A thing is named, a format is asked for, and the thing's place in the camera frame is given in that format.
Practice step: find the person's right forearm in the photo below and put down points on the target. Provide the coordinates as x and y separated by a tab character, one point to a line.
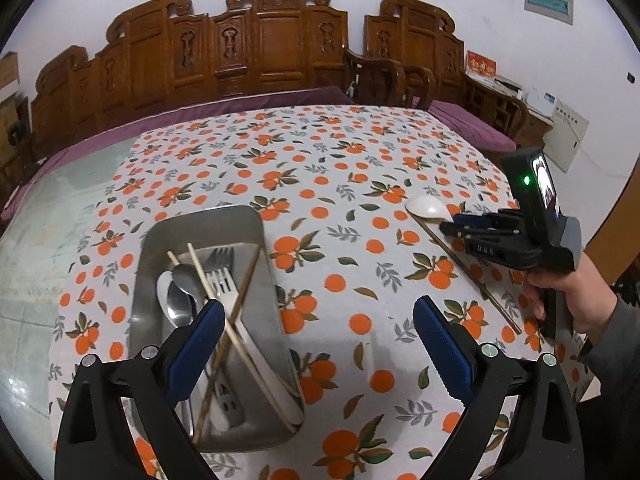
615	350

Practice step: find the metal spoon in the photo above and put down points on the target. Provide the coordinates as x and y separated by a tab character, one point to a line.
180	307
186	277

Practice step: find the wooden side table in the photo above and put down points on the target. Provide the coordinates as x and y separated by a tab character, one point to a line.
540	122

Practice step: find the white plastic fork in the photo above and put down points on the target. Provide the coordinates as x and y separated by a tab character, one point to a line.
222	285

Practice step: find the person's right hand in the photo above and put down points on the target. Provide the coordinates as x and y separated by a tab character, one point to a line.
592	295

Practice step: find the long purple seat cushion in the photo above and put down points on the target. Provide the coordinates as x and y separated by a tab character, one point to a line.
225	105

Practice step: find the red box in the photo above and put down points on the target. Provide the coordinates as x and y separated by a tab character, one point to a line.
481	65

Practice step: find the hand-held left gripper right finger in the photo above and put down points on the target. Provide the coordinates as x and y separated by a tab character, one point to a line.
440	345

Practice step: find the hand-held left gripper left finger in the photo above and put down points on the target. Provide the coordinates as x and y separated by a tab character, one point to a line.
195	355

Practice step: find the carved wooden bench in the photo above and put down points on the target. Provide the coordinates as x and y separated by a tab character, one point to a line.
280	40

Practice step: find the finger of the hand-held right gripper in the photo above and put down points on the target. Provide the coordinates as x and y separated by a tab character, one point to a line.
455	229
480	219

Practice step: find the grey wall panel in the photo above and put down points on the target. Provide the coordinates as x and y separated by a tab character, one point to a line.
548	3

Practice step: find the metal tray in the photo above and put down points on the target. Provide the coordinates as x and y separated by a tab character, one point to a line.
210	225

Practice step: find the brown box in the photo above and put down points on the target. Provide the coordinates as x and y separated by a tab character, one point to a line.
9	72

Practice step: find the white wall box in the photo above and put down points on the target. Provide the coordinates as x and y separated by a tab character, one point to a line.
567	137

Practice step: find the white box blue print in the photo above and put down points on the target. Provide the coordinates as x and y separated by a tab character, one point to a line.
541	101

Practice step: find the small purple seat cushion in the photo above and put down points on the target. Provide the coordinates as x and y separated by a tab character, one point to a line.
470	125

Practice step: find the orange print tablecloth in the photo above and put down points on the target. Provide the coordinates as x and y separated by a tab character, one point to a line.
325	185

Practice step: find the carved wooden armchair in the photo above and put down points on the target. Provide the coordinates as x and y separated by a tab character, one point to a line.
415	35

